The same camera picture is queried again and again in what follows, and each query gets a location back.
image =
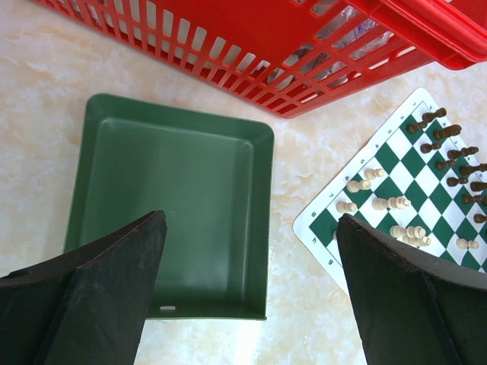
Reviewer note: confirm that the green white chess mat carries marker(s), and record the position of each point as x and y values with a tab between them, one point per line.
406	176

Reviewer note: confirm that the dark green plastic tray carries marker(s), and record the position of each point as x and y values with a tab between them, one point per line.
211	176

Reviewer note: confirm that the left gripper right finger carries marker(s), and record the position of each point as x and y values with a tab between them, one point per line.
411	307

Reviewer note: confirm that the red plastic shopping basket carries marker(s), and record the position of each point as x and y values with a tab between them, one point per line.
290	57

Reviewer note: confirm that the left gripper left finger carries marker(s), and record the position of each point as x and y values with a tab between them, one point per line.
87	306

